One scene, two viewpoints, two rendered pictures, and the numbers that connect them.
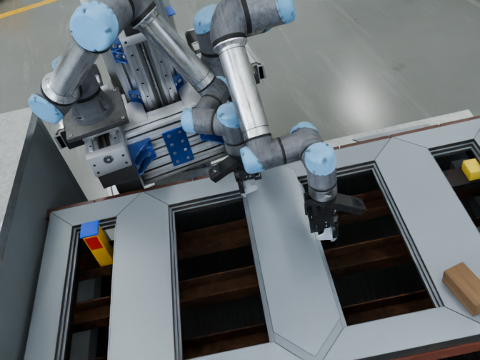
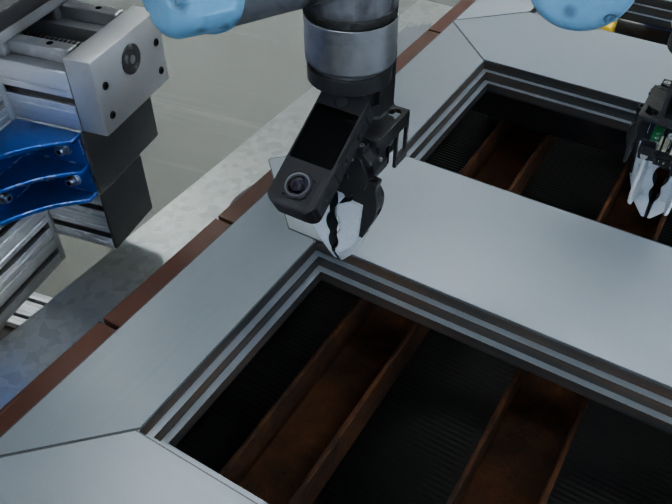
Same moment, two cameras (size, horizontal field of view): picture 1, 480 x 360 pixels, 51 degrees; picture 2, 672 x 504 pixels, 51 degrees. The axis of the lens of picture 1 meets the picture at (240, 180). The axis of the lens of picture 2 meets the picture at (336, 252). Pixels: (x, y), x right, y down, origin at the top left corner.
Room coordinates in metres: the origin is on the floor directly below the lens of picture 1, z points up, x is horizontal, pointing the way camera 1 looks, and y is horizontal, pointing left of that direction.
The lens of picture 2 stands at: (0.90, 0.46, 1.35)
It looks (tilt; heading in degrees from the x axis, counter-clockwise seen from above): 43 degrees down; 299
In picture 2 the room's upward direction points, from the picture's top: straight up
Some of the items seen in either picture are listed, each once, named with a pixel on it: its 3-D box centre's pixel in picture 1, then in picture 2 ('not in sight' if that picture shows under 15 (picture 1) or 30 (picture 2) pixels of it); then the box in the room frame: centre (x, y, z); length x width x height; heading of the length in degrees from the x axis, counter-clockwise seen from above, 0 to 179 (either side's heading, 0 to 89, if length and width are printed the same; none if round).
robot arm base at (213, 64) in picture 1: (218, 56); not in sight; (1.64, -0.03, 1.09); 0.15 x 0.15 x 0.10
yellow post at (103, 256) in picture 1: (101, 248); not in sight; (1.15, 0.52, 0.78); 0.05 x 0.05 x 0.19; 88
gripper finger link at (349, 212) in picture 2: (248, 188); (362, 218); (1.14, -0.02, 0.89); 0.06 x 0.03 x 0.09; 88
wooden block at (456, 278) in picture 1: (467, 288); not in sight; (0.63, -0.50, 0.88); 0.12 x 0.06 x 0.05; 13
